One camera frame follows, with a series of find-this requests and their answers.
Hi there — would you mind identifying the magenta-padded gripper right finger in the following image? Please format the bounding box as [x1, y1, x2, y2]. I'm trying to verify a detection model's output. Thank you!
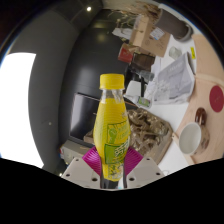
[123, 146, 165, 190]

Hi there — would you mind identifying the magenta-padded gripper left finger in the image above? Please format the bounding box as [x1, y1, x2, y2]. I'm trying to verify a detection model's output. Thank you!
[61, 146, 102, 190]

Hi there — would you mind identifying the yellow drink bottle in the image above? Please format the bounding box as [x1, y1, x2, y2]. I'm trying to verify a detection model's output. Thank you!
[93, 73, 132, 183]

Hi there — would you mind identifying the white cabinet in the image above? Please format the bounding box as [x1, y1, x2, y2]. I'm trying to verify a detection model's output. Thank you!
[59, 139, 90, 165]

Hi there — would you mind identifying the golden brown figure sculpture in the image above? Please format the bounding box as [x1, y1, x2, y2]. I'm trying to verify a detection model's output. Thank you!
[83, 107, 174, 165]

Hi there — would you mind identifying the white polka-dot mug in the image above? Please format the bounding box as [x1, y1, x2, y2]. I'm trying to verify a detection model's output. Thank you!
[178, 107, 211, 156]

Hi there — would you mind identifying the clear spray bottle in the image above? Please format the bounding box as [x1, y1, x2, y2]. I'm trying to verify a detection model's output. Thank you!
[123, 94, 153, 109]

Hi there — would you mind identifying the white chair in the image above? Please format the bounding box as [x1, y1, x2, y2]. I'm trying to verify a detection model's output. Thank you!
[125, 79, 143, 98]

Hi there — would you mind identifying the ceiling light strip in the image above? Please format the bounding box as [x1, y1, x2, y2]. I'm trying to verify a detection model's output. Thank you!
[0, 51, 45, 169]

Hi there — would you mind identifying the newspaper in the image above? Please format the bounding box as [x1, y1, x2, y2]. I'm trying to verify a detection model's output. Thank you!
[144, 51, 196, 106]

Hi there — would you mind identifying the flat round red coaster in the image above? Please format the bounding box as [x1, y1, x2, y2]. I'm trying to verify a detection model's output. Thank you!
[208, 85, 224, 113]

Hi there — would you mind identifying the black stool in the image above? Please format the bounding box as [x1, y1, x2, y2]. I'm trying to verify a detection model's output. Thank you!
[129, 51, 156, 73]

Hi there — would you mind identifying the red box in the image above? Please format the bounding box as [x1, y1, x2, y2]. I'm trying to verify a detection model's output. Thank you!
[117, 43, 136, 64]

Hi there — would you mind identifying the small glass jar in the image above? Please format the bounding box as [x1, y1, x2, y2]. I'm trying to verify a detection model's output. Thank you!
[168, 45, 183, 60]

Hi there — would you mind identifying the yellow tag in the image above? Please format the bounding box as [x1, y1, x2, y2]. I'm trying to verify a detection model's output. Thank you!
[189, 46, 197, 60]

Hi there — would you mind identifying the cardboard box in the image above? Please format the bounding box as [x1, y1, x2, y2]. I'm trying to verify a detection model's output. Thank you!
[129, 14, 172, 58]

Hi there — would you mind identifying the grey pot with dried plant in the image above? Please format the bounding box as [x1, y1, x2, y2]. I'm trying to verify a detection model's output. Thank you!
[109, 1, 194, 43]

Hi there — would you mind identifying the black wall screen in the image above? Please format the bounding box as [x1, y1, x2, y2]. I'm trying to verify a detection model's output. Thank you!
[69, 92, 101, 145]

